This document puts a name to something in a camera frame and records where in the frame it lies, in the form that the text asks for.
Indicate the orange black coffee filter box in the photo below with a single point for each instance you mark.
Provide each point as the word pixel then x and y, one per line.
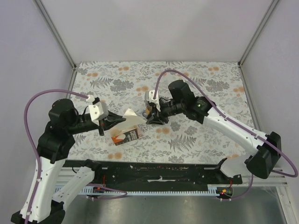
pixel 120 137

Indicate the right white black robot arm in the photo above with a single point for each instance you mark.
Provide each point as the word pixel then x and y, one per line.
pixel 262 150

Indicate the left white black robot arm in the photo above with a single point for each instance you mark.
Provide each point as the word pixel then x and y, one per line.
pixel 44 205

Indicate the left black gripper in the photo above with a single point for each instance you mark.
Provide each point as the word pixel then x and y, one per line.
pixel 111 121

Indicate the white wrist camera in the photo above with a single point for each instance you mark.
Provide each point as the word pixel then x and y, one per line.
pixel 98 110
pixel 153 97

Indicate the clear glass coffee server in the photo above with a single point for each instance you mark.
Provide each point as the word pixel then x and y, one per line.
pixel 148 113

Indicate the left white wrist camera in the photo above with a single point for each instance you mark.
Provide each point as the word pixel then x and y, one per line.
pixel 98 110

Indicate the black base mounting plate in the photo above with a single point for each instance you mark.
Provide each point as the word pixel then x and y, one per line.
pixel 115 174

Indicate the cream paper coffee filter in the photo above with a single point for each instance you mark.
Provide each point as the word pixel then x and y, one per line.
pixel 131 120

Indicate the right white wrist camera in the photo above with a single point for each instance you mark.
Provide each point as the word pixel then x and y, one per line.
pixel 153 97

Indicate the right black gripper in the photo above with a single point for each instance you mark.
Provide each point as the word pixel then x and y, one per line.
pixel 158 120

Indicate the white slotted cable duct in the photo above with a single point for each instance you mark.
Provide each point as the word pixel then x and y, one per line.
pixel 211 191

